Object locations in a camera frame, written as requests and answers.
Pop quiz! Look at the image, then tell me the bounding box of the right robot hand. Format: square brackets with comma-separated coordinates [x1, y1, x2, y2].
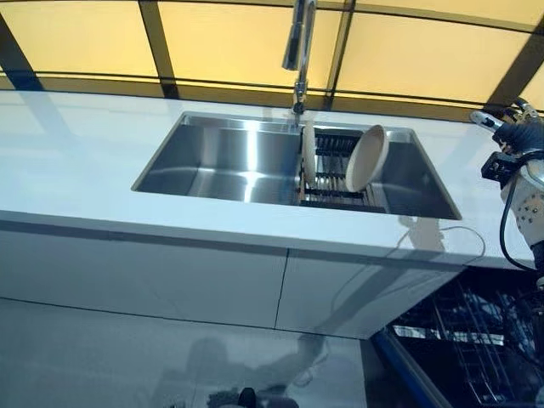
[469, 96, 544, 157]

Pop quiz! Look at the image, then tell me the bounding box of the black slatted sink rack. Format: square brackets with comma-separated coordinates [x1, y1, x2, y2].
[297, 127, 388, 209]

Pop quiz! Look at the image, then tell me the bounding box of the chrome pull-down faucet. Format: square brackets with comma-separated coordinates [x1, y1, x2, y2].
[281, 0, 319, 116]

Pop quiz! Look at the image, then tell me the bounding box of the wire dishwasher rack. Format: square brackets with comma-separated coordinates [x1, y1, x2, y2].
[393, 280, 544, 408]

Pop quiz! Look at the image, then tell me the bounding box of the narrow white cabinet door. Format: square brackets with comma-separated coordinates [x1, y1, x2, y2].
[275, 248, 462, 341]

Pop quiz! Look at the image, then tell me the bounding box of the shallow beige plate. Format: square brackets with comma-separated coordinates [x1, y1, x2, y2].
[301, 121, 318, 188]

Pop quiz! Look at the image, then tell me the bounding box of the stainless steel sink basin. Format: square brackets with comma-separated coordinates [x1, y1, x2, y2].
[130, 110, 463, 221]

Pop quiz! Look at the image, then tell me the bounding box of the deep beige plate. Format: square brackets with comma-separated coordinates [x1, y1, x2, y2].
[344, 124, 390, 191]

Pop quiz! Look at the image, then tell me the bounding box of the wide white cabinet door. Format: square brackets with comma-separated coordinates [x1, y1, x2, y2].
[0, 220, 290, 329]

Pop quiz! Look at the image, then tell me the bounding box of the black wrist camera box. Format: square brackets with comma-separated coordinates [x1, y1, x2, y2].
[480, 150, 518, 189]

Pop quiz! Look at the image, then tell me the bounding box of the dishwasher door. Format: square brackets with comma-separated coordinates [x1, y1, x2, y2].
[371, 326, 451, 408]

